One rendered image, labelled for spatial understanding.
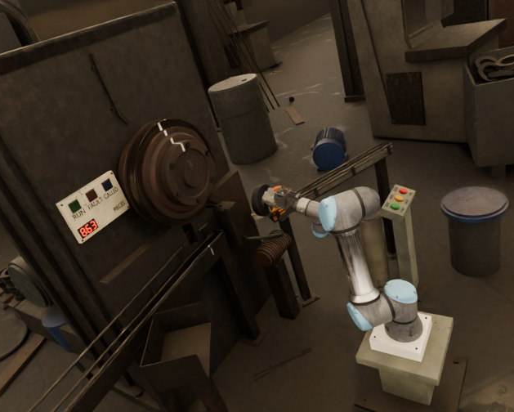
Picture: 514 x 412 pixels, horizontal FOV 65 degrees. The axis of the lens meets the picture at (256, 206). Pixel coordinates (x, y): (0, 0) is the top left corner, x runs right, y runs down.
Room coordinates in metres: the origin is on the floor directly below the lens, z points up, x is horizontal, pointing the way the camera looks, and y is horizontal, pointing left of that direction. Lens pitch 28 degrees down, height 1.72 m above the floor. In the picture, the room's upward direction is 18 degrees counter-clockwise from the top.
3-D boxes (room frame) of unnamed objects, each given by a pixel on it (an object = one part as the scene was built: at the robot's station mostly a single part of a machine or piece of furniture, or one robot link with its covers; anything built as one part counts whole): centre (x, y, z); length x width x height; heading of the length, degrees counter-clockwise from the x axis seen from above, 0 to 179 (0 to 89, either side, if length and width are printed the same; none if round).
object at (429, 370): (1.17, -0.42, 0.28); 0.32 x 0.32 x 0.04; 49
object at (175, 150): (1.64, 0.23, 1.11); 0.28 x 0.06 x 0.28; 139
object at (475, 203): (1.75, -1.11, 0.21); 0.32 x 0.32 x 0.43
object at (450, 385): (1.17, -0.42, 0.13); 0.40 x 0.40 x 0.26; 49
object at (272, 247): (1.86, -0.02, 0.27); 0.22 x 0.13 x 0.53; 139
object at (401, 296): (1.16, -0.42, 0.52); 0.13 x 0.12 x 0.14; 96
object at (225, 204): (1.89, 0.16, 0.68); 0.11 x 0.08 x 0.24; 49
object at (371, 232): (1.80, -0.55, 0.26); 0.12 x 0.12 x 0.52
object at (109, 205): (1.52, 0.61, 1.15); 0.26 x 0.02 x 0.18; 139
